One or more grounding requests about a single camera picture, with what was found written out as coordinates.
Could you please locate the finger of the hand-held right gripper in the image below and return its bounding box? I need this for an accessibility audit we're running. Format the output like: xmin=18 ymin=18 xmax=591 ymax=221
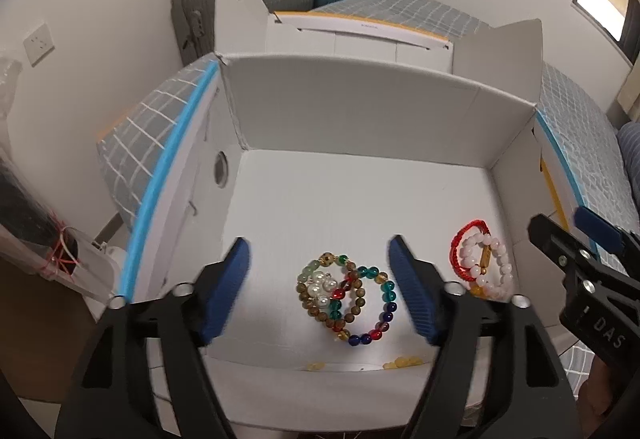
xmin=528 ymin=213 xmax=592 ymax=271
xmin=573 ymin=206 xmax=640 ymax=261

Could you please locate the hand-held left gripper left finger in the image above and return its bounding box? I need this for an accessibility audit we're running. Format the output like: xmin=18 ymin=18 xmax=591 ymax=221
xmin=54 ymin=236 xmax=251 ymax=439

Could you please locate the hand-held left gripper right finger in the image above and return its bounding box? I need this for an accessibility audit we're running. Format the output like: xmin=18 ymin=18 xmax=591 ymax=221
xmin=389 ymin=234 xmax=587 ymax=439

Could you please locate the multicoloured glass bead bracelet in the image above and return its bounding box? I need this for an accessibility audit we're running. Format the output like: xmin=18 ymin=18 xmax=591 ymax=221
xmin=320 ymin=253 xmax=399 ymax=348

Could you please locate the pink bead bracelet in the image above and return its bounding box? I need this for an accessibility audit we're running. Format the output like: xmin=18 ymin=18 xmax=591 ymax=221
xmin=460 ymin=233 xmax=514 ymax=301

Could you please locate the red cord bracelet gold tube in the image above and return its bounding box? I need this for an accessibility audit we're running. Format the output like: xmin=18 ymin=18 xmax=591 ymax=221
xmin=451 ymin=219 xmax=495 ymax=281

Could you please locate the amber bead bracelet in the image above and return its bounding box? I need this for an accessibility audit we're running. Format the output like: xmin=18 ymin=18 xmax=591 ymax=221
xmin=305 ymin=355 xmax=426 ymax=373

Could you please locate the white pearl bracelet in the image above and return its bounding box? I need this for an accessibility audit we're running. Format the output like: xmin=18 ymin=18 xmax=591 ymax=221
xmin=306 ymin=270 xmax=342 ymax=309

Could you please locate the brown wooden bead bracelet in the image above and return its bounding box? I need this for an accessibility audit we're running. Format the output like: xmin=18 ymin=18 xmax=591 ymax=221
xmin=296 ymin=263 xmax=372 ymax=331

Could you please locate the white cardboard box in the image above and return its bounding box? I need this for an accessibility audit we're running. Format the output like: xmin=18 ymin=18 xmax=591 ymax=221
xmin=119 ymin=0 xmax=603 ymax=434

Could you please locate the person's right hand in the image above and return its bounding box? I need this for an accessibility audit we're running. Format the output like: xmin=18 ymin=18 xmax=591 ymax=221
xmin=577 ymin=355 xmax=623 ymax=439

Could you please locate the folded blue striped duvet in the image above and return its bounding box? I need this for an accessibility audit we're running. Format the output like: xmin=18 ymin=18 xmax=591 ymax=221
xmin=616 ymin=119 xmax=640 ymax=180

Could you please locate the grey checked bed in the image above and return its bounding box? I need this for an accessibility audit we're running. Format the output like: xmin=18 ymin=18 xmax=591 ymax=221
xmin=95 ymin=0 xmax=640 ymax=420

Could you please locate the clear plastic bag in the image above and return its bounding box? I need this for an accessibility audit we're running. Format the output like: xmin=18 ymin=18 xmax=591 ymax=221
xmin=0 ymin=154 xmax=128 ymax=305

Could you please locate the grey suitcase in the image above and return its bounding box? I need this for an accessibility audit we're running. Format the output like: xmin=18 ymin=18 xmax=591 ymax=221
xmin=170 ymin=0 xmax=316 ymax=70

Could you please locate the white wall socket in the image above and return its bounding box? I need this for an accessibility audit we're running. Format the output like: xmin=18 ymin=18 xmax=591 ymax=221
xmin=24 ymin=21 xmax=56 ymax=67

